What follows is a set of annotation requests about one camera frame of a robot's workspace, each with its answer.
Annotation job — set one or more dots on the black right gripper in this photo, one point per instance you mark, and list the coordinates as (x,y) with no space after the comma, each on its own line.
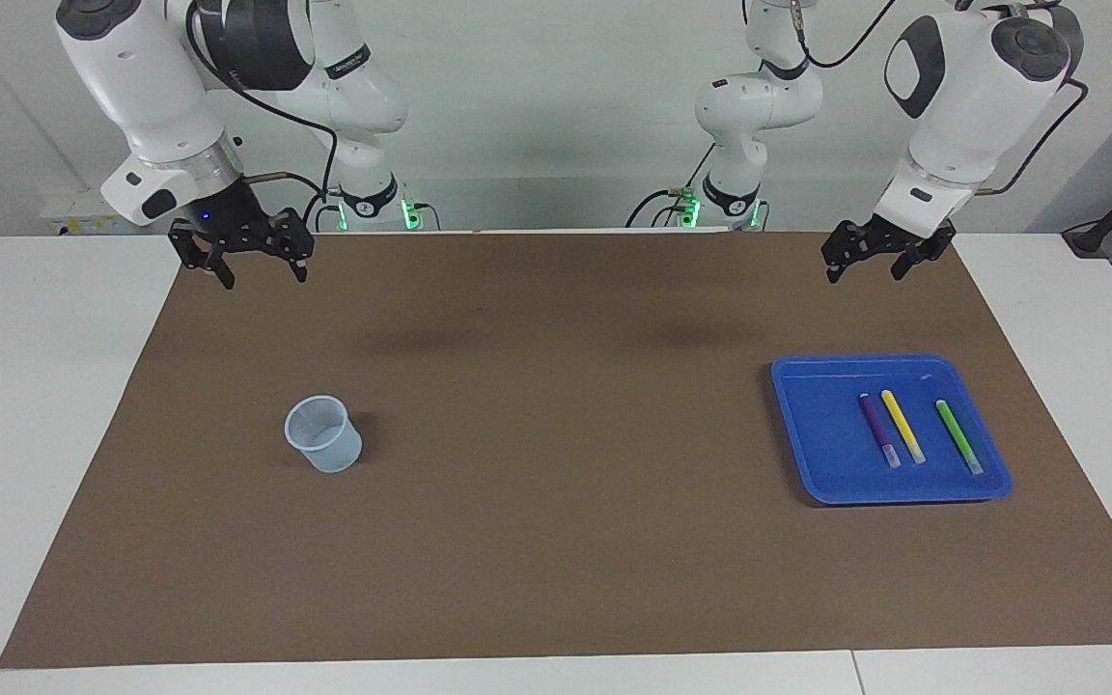
(228,222)

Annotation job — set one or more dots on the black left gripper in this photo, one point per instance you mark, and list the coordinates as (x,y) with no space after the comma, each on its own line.
(908,236)

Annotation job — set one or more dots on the yellow pen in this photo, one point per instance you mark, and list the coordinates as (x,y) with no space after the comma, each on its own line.
(902,425)

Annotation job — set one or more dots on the purple pen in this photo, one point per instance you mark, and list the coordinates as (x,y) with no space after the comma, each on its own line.
(877,428)

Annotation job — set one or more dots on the green pen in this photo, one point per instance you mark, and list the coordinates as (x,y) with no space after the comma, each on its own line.
(957,434)

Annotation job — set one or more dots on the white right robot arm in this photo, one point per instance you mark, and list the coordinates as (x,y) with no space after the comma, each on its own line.
(160,97)

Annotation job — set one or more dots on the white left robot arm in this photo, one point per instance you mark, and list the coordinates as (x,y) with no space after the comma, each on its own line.
(961,106)

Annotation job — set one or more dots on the blue plastic tray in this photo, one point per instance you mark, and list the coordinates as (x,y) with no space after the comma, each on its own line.
(826,434)

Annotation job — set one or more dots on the white power strip box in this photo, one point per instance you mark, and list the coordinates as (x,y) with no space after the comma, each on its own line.
(73,224)

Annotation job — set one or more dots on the clear plastic cup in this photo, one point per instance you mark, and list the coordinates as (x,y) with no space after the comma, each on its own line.
(336,456)

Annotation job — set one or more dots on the brown table mat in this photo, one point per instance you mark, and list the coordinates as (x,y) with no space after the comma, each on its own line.
(556,541)

